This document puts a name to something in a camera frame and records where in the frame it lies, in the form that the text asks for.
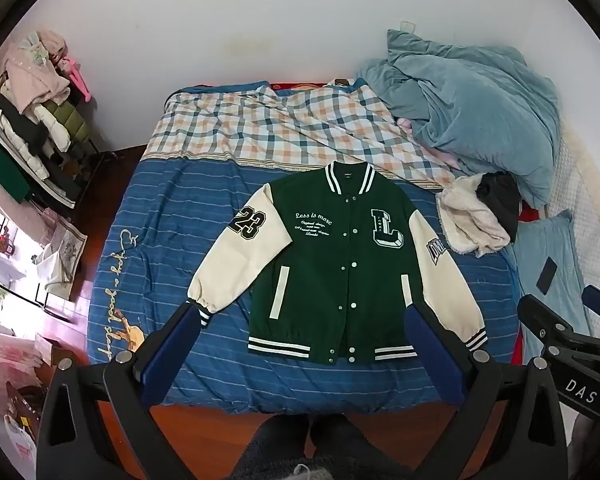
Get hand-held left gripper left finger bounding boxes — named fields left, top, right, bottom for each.
left=35, top=302, right=204, bottom=480

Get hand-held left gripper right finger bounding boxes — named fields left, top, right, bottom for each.
left=404, top=302, right=564, bottom=480

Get green varsity jacket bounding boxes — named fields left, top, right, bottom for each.
left=186, top=161, right=490, bottom=365

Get black phone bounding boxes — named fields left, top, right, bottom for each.
left=535, top=256, right=560, bottom=297

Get light blue pillow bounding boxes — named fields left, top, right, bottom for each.
left=511, top=210, right=594, bottom=367

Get red cloth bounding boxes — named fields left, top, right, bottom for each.
left=517, top=204, right=548, bottom=225

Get white quilted blanket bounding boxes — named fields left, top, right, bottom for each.
left=554, top=115, right=600, bottom=311

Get white fleece garment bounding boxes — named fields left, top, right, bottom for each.
left=437, top=172, right=512, bottom=262

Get black garment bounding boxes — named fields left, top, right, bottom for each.
left=475, top=172, right=524, bottom=244

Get person's legs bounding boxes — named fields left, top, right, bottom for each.
left=229, top=412, right=431, bottom=480

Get white printed bag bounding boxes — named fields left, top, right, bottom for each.
left=36, top=209, right=89, bottom=302

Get blue striped bed sheet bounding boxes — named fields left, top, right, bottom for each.
left=87, top=152, right=525, bottom=414

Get pink cloth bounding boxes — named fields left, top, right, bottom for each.
left=396, top=117, right=462, bottom=173

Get blue-grey duvet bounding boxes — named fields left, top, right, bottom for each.
left=355, top=29, right=561, bottom=209

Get plaid quilt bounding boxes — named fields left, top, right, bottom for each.
left=145, top=80, right=457, bottom=192

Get pink hanger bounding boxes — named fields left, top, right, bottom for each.
left=67, top=56, right=95, bottom=102

